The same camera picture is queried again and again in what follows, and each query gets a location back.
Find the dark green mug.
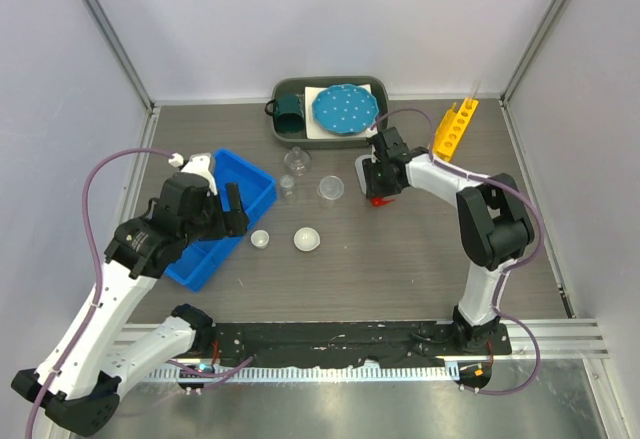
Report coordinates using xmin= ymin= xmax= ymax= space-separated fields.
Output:
xmin=264 ymin=94 xmax=305 ymax=134

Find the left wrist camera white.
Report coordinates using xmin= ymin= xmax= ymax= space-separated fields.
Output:
xmin=167 ymin=153 xmax=218 ymax=195

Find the white squeeze bottle red cap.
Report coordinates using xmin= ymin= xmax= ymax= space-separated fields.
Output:
xmin=354 ymin=154 xmax=394 ymax=208

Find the blue plastic divided bin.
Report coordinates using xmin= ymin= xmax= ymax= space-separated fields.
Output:
xmin=166 ymin=149 xmax=277 ymax=292

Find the white evaporating dish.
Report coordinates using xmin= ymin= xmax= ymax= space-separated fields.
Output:
xmin=293 ymin=227 xmax=321 ymax=252

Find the yellow test tube rack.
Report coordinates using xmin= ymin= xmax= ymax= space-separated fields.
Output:
xmin=433 ymin=97 xmax=479 ymax=162

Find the white square paper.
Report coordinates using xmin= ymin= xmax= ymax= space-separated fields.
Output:
xmin=303 ymin=81 xmax=383 ymax=141

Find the clear glass test tube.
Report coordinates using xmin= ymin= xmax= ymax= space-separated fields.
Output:
xmin=468 ymin=79 xmax=482 ymax=106

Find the blue dotted plate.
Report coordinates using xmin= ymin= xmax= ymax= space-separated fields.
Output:
xmin=310 ymin=84 xmax=380 ymax=137

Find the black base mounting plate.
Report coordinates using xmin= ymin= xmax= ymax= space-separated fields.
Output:
xmin=178 ymin=321 xmax=512 ymax=369

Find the grey plastic tray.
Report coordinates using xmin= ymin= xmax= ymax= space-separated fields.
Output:
xmin=264 ymin=76 xmax=389 ymax=149

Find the clear plastic beaker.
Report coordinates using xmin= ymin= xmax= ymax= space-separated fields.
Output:
xmin=317 ymin=175 xmax=344 ymax=209

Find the white slotted cable duct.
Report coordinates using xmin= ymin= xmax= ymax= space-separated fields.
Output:
xmin=142 ymin=361 xmax=459 ymax=384

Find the small clear glass flask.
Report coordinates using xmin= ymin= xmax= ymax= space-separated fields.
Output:
xmin=279 ymin=175 xmax=297 ymax=204

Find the clear round glass flask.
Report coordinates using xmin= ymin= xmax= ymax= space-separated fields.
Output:
xmin=283 ymin=147 xmax=311 ymax=177

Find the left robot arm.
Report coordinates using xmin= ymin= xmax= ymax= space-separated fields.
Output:
xmin=11 ymin=173 xmax=249 ymax=437

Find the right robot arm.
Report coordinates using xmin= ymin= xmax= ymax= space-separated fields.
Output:
xmin=356 ymin=128 xmax=535 ymax=354

